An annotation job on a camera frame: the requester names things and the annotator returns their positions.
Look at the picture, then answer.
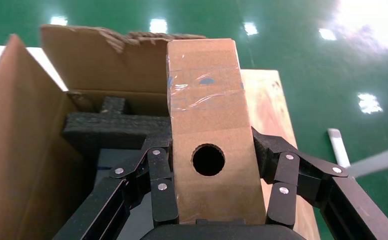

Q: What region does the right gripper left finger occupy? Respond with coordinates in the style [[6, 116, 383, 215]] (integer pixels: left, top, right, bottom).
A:
[[53, 132, 180, 240]]

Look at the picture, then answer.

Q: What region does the small brown cardboard box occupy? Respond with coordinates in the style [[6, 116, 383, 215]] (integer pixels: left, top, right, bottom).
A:
[[165, 38, 268, 226]]

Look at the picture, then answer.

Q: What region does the gray flat bar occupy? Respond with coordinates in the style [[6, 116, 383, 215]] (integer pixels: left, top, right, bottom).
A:
[[346, 144, 388, 179]]

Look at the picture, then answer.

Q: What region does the white slanted bar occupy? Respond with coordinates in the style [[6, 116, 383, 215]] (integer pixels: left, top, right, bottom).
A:
[[327, 128, 351, 169]]

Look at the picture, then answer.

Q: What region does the big open cardboard box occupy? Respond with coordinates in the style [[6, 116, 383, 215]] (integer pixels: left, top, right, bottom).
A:
[[0, 23, 208, 240]]

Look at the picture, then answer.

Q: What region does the black foam insert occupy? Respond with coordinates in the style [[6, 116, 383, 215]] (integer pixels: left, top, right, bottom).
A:
[[62, 96, 172, 152]]

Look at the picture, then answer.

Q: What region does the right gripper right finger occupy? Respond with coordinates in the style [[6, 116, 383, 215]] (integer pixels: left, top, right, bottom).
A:
[[251, 127, 388, 240]]

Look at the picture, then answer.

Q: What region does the wooden board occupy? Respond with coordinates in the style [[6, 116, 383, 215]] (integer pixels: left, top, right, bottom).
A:
[[239, 68, 321, 240]]

